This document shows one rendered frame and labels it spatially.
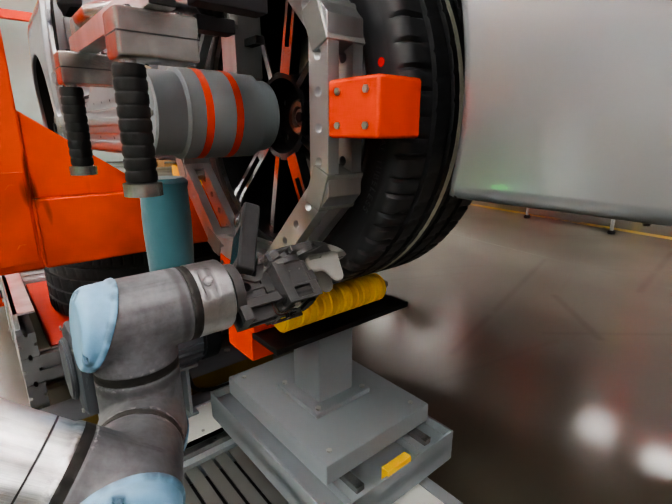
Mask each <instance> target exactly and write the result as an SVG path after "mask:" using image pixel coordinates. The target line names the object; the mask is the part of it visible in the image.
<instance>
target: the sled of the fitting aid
mask: <svg viewBox="0 0 672 504"><path fill-rule="evenodd" d="M210 395H211V406H212V417H213V418H214V419H215V420H216V421H217V422H218V423H219V425H220V426H221V427H222V428H223V429H224V430H225V431H226V432H227V434H228V435H229V436H230V437H231V438H232V439H233V440H234V442H235V443H236V444H237V445H238V446H239V447H240V448H241V449H242V451H243V452H244V453H245V454H246V455H247V456H248V457H249V459H250V460H251V461H252V462H253V463H254V464H255V465H256V466H257V468H258V469H259V470H260V471H261V472H262V473H263V474H264V475H265V477H266V478H267V479H268V480H269V481H270V482H271V483H272V485H273V486H274V487H275V488H276V489H277V490H278V491H279V492H280V494H281V495H282V496H283V497H284V498H285V499H286V500H287V502H288V503H289V504H393V503H394V502H395V501H397V500H398V499H399V498H400V497H402V496H403V495H404V494H406V493H407V492H408V491H409V490H411V489H412V488H413V487H415V486H416V485H417V484H418V483H420V482H421V481H422V480H423V479H425V478H426V477H427V476H429V475H430V474H431V473H432V472H434V471H435V470H436V469H437V468H439V467H440V466H441V465H443V464H444V463H445V462H446V461H448V460H449V459H450V458H451V451H452V439H453V430H451V429H450V428H448V427H447V426H445V425H443V424H442V423H440V422H438V421H437V420H435V419H433V418H432V417H430V416H429V415H428V417H427V421H425V422H424V423H422V424H420V425H419V426H417V427H416V428H414V429H413V430H411V431H410V432H408V433H407V434H405V435H404V436H402V437H401V438H399V439H398V440H396V441H395V442H393V443H391V444H390V445H388V446H387V447H385V448H384V449H382V450H381V451H379V452H378V453H376V454H375V455H373V456H372V457H370V458H369V459H367V460H366V461H364V462H363V463H361V464H359V465H358V466H356V467H355V468H353V469H352V470H350V471H349V472H347V473H346V474H344V475H343V476H341V477H340V478H338V479H337V480H335V481H334V482H332V483H330V484H329V485H326V484H325V483H324V482H323V481H322V480H321V479H320V478H318V477H317V476H316V475H315V474H314V473H313V472H312V471H311V470H310V469H309V468H308V467H307V466H306V465H305V464H304V463H303V462H302V461H301V460H300V459H299V458H298V457H297V456H296V455H295V454H294V453H293V452H292V451H291V450H290V449H288V448H287V447H286V446H285V445H284V444H283V443H282V442H281V441H280V440H279V439H278V438H277V437H276V436H275V435H274V434H273V433H272V432H271V431H270V430H269V429H268V428H267V427H266V426H265V425H264V424H263V423H262V422H261V421H260V420H259V419H257V418H256V417H255V416H254V415H253V414H252V413H251V412H250V411H249V410H248V409H247V408H246V407H245V406H244V405H243V404H242V403H241V402H240V401H239V400H238V399H237V398H236V397H235V396H234V395H233V394H232V393H231V392H230V390H229V385H226V386H224V387H221V388H219V389H216V390H214V391H211V392H210Z"/></svg>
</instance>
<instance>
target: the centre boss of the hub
mask: <svg viewBox="0 0 672 504"><path fill-rule="evenodd" d="M289 122H290V126H291V128H292V129H293V131H294V132H296V133H297V134H300V132H301V126H302V108H301V102H300V100H297V101H296V102H294V103H293V104H292V106H291V108H290V111H289Z"/></svg>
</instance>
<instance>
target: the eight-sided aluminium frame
mask: <svg viewBox="0 0 672 504"><path fill-rule="evenodd" d="M287 1H288V2H289V4H290V5H291V7H292V8H293V10H294V11H295V13H296V14H297V16H298V17H299V19H300V20H301V22H302V23H303V25H304V26H305V28H306V31H307V34H308V50H309V113H310V176H311V178H310V182H309V186H308V187H307V189H306V191H305V192H304V194H303V195H302V197H301V198H300V200H299V202H298V203H297V205H296V206H295V208H294V210H293V211H292V213H291V214H290V216H289V217H288V219H287V221H286V222H285V224H284V225H283V227H282V228H281V230H280V232H279V233H278V235H277V236H276V238H275V239H274V241H273V242H271V241H268V240H266V239H263V238H260V237H258V238H257V250H256V260H257V258H258V257H259V256H265V255H266V254H268V253H269V252H270V251H272V250H275V249H278V248H281V247H284V246H289V245H295V244H298V243H302V242H306V241H319V242H323V241H324V239H325V238H326V237H327V236H328V234H329V233H330V232H331V230H332V229H333V228H334V227H335V225H336V224H337V223H338V222H339V220H340V219H341V218H342V216H343V215H344V214H345V213H346V211H347V210H348V209H349V208H350V207H353V205H354V202H355V200H356V199H357V197H358V196H359V195H360V193H361V180H362V176H363V172H362V171H361V139H360V138H332V137H330V135H329V82H330V81H331V80H335V79H342V78H350V77H357V76H362V68H363V46H364V45H365V39H364V35H363V18H362V17H361V16H360V14H359V13H358V12H357V9H356V5H355V4H354V3H351V2H350V1H349V0H287ZM212 38H213V37H212V36H209V35H205V34H200V33H198V39H199V40H200V41H199V53H200V62H199V63H198V64H194V65H191V66H187V67H184V68H196V69H204V66H205V63H206V59H207V56H208V52H209V49H210V45H211V42H212ZM175 158H176V157H175ZM176 163H177V167H178V171H179V175H180V176H183V177H184V178H186V179H187V180H188V187H187V188H188V194H189V196H190V199H191V201H192V203H193V206H194V208H195V210H196V212H197V215H198V217H199V219H200V222H201V224H202V226H203V228H204V231H205V233H206V235H207V238H208V241H207V242H208V243H209V244H210V246H211V247H212V249H213V251H214V252H215V253H216V254H217V255H218V256H220V253H222V254H223V255H224V256H225V257H226V258H228V259H229V260H231V252H232V244H233V235H234V217H235V215H234V213H233V211H232V209H231V207H230V205H229V203H228V201H227V198H226V196H225V194H224V192H223V190H222V188H221V186H220V184H219V181H218V179H217V177H216V175H215V173H214V171H213V169H212V166H211V162H210V158H196V159H192V158H190V159H178V158H176ZM200 180H201V182H202V184H203V186H204V188H205V191H206V193H207V195H208V197H209V199H210V202H211V204H212V206H213V208H214V210H215V213H216V215H217V217H218V219H219V221H220V224H221V226H222V227H220V224H219V222H218V220H217V218H216V215H215V213H214V211H213V209H212V207H211V204H210V202H209V200H208V198H207V196H206V193H205V191H204V189H203V187H202V185H201V182H200Z"/></svg>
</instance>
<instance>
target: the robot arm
mask: <svg viewBox="0 0 672 504"><path fill-rule="evenodd" d="M259 214H260V207H259V206H258V205H255V204H252V203H248V202H245V203H244V204H243V206H242V208H241V210H240V211H239V212H238V213H237V214H236V216H235V217H234V235H233V244H232V252H231V260H230V264H224V265H222V264H221V263H220V262H219V261H217V260H214V259H212V260H207V261H202V262H197V263H192V264H186V265H182V266H178V267H173V268H167V269H162V270H157V271H152V272H147V273H142V274H137V275H132V276H127V277H122V278H117V279H113V278H108V279H105V280H104V281H102V282H98V283H94V284H89V285H85V286H82V287H80V288H78V289H76V290H75V291H74V293H73V294H72V296H71V299H70V304H69V323H70V333H71V337H72V346H73V352H74V356H75V360H76V363H77V365H78V368H79V369H80V370H81V371H82V372H86V373H93V379H94V385H95V390H96V396H97V401H98V407H99V421H98V424H94V423H90V422H87V421H83V420H78V421H74V420H70V419H67V418H64V417H60V416H57V415H54V414H51V413H47V412H44V411H41V410H37V409H34V408H31V407H27V406H24V405H21V404H18V403H14V402H11V401H8V400H4V399H1V398H0V504H185V499H186V493H185V488H184V486H183V460H184V451H185V448H186V446H187V443H188V435H189V420H188V417H187V414H186V410H185V402H184V394H183V387H182V379H181V372H180V364H179V356H178V347H177V345H178V344H180V343H184V342H187V341H190V340H193V339H196V338H199V337H202V336H206V335H209V334H212V333H215V332H219V331H222V330H225V329H228V328H230V327H232V325H233V324H234V326H235V328H236V331H237V333H238V332H241V331H244V330H247V329H250V328H253V327H256V326H259V325H263V324H266V323H269V322H271V324H272V325H274V324H277V323H280V322H283V321H287V320H290V319H293V318H296V317H299V316H302V315H303V313H302V311H305V310H306V309H307V308H309V307H310V306H311V305H312V304H313V302H314V301H315V300H316V298H317V297H318V296H319V295H321V294H323V292H330V291H331V290H332V289H333V283H332V279H334V280H336V281H339V280H342V279H343V271H342V268H341V264H340V261H339V260H340V259H342V258H344V257H345V255H346V253H345V251H344V250H342V249H341V248H339V247H336V246H334V245H331V244H326V243H325V242H319V241H306V242H302V243H298V244H295V245H289V246H284V247H281V248H278V249H275V250H272V251H270V252H269V253H268V254H266V255H265V256H259V257H258V258H257V260H256V250H257V238H258V228H259V224H260V221H259ZM322 291H323V292H322ZM283 317H286V318H283ZM280 318H283V319H280Z"/></svg>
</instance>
